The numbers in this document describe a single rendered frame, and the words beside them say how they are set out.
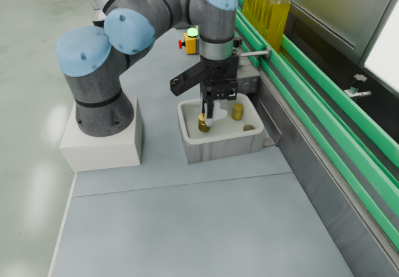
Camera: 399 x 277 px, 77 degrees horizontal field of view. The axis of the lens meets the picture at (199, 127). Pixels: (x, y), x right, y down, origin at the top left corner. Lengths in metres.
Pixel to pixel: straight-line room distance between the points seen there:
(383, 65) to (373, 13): 0.12
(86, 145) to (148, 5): 0.37
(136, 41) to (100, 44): 0.16
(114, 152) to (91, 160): 0.07
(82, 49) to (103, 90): 0.10
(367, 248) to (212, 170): 0.37
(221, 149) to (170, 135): 0.18
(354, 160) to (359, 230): 0.13
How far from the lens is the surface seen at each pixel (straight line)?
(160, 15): 0.48
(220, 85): 0.60
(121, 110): 0.67
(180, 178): 0.69
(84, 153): 0.71
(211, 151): 0.69
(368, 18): 0.75
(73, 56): 0.58
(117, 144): 0.66
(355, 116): 0.65
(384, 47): 0.72
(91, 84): 0.60
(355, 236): 0.61
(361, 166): 0.56
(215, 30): 0.53
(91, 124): 0.67
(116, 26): 0.45
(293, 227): 0.66
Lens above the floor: 1.32
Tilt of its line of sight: 45 degrees down
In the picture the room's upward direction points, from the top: straight up
